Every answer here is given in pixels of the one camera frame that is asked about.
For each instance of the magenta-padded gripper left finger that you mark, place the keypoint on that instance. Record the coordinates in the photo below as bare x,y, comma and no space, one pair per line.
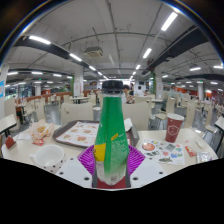
72,171

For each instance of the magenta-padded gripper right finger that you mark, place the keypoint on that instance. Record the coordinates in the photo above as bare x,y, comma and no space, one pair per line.
146,171

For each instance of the green plastic drink bottle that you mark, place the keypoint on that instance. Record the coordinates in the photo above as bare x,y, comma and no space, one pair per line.
111,133

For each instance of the colourful sticker sheet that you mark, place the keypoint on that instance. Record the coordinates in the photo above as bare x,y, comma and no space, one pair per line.
163,151

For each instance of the white polka-dot mug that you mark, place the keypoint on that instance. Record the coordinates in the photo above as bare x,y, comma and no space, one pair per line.
48,156

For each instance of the brown food tray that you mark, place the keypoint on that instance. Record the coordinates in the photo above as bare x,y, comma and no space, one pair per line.
76,133

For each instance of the red sauce packet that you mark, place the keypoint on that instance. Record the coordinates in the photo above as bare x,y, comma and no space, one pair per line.
190,151

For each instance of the crumpled white napkin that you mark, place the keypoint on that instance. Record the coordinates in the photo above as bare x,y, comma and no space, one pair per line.
128,125

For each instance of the red paper cup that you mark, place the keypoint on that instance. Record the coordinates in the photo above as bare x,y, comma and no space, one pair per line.
174,128

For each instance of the group of beige chairs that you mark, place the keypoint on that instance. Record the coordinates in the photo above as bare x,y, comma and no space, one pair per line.
76,113

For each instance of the white paper receipt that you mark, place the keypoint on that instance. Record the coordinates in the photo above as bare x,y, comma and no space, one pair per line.
22,137

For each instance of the small red card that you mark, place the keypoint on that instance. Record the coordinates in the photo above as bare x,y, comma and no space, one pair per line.
10,142

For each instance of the person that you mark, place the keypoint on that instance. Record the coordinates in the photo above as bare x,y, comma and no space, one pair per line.
126,95

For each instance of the beige neighbouring table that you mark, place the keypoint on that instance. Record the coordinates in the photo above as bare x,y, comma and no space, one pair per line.
6,122
220,125

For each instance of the ceiling air conditioner unit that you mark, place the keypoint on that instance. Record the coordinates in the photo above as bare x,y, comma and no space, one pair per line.
94,51

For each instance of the group of ceiling lights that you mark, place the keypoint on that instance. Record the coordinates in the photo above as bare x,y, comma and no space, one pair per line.
169,20

